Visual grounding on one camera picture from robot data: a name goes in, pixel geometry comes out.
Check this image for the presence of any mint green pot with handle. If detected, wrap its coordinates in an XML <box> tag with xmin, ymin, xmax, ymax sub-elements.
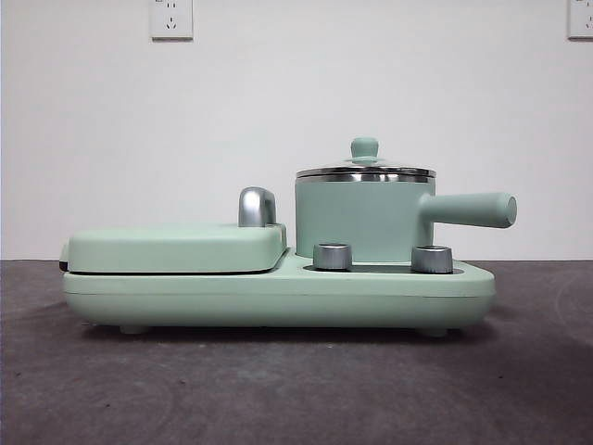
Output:
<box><xmin>294</xmin><ymin>174</ymin><xmax>519</xmax><ymax>261</ymax></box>

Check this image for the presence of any green hinged cover silver handle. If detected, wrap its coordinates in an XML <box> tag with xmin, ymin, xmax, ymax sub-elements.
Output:
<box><xmin>58</xmin><ymin>185</ymin><xmax>289</xmax><ymax>275</ymax></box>

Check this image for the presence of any mint green breakfast machine base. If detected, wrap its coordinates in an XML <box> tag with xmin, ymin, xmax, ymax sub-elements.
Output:
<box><xmin>62</xmin><ymin>247</ymin><xmax>496</xmax><ymax>337</ymax></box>

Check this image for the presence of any silver control knob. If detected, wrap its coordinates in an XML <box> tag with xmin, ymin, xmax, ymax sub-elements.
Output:
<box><xmin>410</xmin><ymin>245</ymin><xmax>454</xmax><ymax>273</ymax></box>
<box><xmin>312</xmin><ymin>242</ymin><xmax>353</xmax><ymax>271</ymax></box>

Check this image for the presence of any glass lid with green knob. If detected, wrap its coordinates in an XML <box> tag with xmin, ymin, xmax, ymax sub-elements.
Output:
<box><xmin>296</xmin><ymin>136</ymin><xmax>436</xmax><ymax>179</ymax></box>

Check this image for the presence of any white wall socket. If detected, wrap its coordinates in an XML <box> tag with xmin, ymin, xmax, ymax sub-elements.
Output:
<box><xmin>567</xmin><ymin>0</ymin><xmax>593</xmax><ymax>40</ymax></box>
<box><xmin>150</xmin><ymin>0</ymin><xmax>195</xmax><ymax>41</ymax></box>

